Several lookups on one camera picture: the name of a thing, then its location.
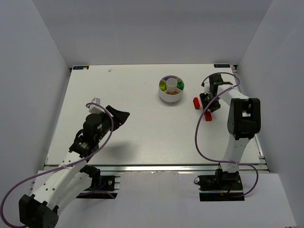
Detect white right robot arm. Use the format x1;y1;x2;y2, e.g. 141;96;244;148
199;72;261;173

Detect dark green square lego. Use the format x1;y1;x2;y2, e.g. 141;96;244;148
177;82;184;87

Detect red long lego brick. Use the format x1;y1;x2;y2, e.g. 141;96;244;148
193;97;200;110

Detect blue label sticker left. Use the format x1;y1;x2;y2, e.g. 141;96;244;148
72;66;89;70

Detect aluminium table front rail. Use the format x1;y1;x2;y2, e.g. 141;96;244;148
44;163;221;173

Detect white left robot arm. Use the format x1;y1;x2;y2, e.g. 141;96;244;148
19;103;130;228

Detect purple lego assembly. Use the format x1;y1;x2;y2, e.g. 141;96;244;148
163;76;174;81

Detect white round divided container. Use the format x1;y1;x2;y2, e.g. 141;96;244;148
158;76;185;103

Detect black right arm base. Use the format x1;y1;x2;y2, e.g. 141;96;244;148
194;169;245;202

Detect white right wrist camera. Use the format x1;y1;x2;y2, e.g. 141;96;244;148
203;82;210;94

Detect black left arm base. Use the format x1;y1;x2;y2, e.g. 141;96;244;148
77;165;121;200

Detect lime green sloped lego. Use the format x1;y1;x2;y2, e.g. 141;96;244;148
159;81;166;89

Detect aluminium table rail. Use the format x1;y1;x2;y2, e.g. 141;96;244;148
44;163;221;173
231;65;270;171

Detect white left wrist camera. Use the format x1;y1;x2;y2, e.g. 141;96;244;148
86;97;104;114

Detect aluminium table right rail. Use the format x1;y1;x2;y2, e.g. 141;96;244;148
231;65;270;171

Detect red curved lego brick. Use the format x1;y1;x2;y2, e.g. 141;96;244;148
204;112;212;122

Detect blue label sticker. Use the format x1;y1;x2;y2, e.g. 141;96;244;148
213;64;231;68
72;66;89;70

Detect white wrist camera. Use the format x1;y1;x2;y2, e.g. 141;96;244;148
86;97;104;114
203;82;210;94

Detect blue label sticker right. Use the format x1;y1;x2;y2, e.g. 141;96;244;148
213;64;231;68

